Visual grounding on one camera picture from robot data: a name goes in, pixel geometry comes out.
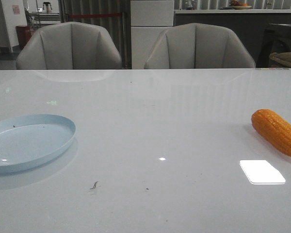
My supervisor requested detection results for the light blue round plate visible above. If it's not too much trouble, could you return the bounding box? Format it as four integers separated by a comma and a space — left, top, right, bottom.
0, 114, 76, 175

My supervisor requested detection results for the orange plastic corn cob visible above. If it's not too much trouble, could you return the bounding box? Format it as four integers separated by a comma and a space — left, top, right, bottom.
251, 109, 291, 157

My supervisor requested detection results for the right grey upholstered chair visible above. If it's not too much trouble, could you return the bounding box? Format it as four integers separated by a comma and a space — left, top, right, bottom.
144, 23, 255, 69

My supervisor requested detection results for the grey upholstered chair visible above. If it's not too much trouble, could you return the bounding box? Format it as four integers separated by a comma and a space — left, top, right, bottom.
144, 23, 255, 69
16, 22, 122, 70

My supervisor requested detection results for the white cabinet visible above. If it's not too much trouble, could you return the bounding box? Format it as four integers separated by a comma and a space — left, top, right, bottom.
130, 0, 174, 69

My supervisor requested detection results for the left grey upholstered chair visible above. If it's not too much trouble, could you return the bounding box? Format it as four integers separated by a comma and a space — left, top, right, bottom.
16, 22, 122, 70

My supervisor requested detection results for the grey counter with white top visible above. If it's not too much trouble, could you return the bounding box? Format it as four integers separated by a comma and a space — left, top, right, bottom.
174, 9, 291, 64

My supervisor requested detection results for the fruit bowl on counter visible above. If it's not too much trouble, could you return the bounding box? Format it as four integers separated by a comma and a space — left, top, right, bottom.
229, 0, 252, 10

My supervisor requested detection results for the red bin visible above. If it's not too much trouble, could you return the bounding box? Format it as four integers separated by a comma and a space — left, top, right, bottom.
16, 25, 31, 50

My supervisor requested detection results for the tan cushion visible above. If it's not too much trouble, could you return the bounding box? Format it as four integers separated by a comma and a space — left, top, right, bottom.
269, 52, 291, 68

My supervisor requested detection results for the pink wall notice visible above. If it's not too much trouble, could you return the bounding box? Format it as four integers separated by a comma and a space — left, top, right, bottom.
12, 5, 20, 15

